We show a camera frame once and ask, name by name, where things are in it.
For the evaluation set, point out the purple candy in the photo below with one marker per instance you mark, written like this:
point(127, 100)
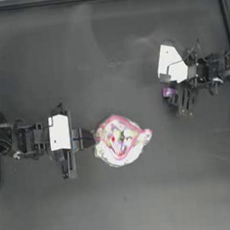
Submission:
point(168, 91)

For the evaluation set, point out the clear bag with pink zip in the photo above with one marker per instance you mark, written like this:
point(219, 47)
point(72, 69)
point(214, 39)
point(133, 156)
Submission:
point(123, 139)

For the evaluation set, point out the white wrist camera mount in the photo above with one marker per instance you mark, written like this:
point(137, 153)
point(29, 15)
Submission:
point(170, 62)
point(59, 133)

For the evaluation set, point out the black table frame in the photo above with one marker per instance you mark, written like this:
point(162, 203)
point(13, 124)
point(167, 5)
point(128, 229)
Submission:
point(41, 2)

